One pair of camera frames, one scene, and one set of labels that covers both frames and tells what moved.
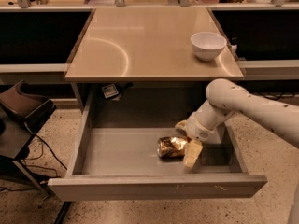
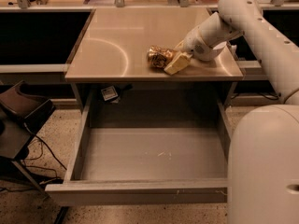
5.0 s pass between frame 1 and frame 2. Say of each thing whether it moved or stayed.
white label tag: stayed
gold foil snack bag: moved
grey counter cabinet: stayed
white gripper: moved
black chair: stayed
